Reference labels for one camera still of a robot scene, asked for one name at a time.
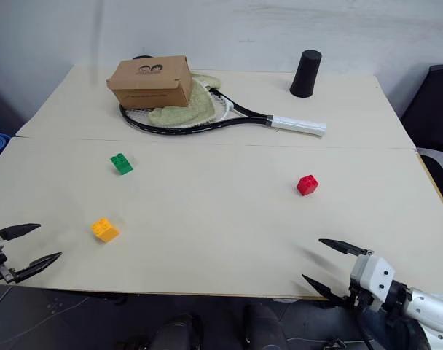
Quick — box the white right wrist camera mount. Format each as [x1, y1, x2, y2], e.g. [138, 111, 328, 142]
[349, 254, 396, 314]

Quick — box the dark rounded shape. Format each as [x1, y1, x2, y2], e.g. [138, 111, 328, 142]
[159, 312, 205, 350]

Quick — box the red toy brick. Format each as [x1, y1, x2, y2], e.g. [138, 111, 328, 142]
[296, 174, 320, 197]

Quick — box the orange toy brick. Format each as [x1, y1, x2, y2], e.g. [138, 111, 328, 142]
[90, 217, 121, 243]

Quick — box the black and white tennis racket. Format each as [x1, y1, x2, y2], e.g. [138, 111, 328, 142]
[119, 82, 328, 139]

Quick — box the pale green towel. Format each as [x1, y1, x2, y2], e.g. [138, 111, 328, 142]
[149, 71, 222, 128]

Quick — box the black plastic cup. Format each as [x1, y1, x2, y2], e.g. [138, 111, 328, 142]
[289, 50, 322, 98]

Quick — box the black chair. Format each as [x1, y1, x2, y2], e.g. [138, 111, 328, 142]
[399, 64, 443, 219]

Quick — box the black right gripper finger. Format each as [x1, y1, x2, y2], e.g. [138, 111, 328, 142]
[318, 238, 375, 257]
[302, 273, 350, 308]

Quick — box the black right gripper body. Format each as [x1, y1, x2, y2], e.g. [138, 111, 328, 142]
[346, 276, 377, 314]

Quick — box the brown cardboard box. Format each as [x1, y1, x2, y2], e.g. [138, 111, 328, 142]
[106, 55, 195, 109]

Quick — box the green toy brick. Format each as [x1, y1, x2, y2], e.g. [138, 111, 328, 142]
[110, 153, 134, 176]

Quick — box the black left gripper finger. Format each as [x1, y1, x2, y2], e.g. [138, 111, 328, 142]
[0, 222, 42, 241]
[12, 251, 63, 284]

